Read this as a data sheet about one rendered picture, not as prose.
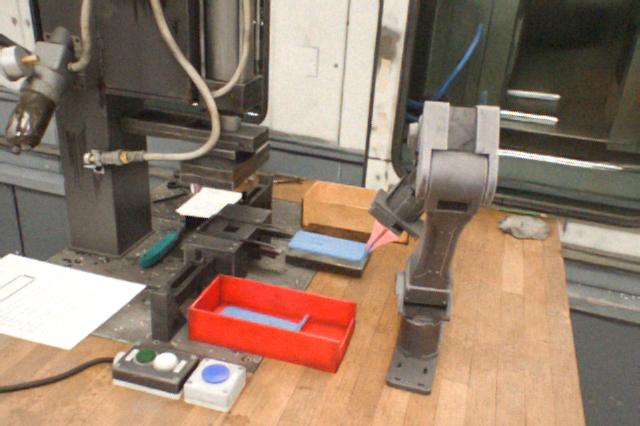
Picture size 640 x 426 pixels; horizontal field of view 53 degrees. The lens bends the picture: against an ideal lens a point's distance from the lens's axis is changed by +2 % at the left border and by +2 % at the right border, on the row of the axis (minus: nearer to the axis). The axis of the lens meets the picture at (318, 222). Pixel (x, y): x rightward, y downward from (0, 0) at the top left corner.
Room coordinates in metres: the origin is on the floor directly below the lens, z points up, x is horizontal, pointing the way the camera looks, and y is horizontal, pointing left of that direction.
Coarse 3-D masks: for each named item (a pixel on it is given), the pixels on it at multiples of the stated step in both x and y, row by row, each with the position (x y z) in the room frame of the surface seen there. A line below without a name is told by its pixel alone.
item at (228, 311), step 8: (224, 312) 0.92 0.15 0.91; (232, 312) 0.92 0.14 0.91; (240, 312) 0.92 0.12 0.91; (248, 312) 0.92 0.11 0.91; (248, 320) 0.90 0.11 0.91; (256, 320) 0.90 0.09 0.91; (264, 320) 0.90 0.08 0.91; (272, 320) 0.90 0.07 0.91; (280, 320) 0.90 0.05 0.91; (304, 320) 0.87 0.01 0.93; (288, 328) 0.88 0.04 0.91; (296, 328) 0.88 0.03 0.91
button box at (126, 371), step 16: (128, 352) 0.76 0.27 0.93; (160, 352) 0.77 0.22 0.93; (176, 352) 0.77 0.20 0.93; (80, 368) 0.75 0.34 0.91; (112, 368) 0.73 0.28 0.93; (128, 368) 0.73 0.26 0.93; (144, 368) 0.73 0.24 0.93; (160, 368) 0.73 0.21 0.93; (176, 368) 0.73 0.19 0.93; (192, 368) 0.74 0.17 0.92; (16, 384) 0.71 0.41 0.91; (32, 384) 0.71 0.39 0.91; (128, 384) 0.72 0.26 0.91; (144, 384) 0.72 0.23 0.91; (160, 384) 0.71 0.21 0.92; (176, 384) 0.70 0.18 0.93
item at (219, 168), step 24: (144, 120) 1.11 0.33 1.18; (168, 120) 1.17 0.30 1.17; (192, 120) 1.14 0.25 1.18; (240, 120) 1.10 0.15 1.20; (216, 144) 1.07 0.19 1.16; (240, 144) 1.06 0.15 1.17; (264, 144) 1.15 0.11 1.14; (192, 168) 1.01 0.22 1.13; (216, 168) 1.00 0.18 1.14; (240, 168) 1.02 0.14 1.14
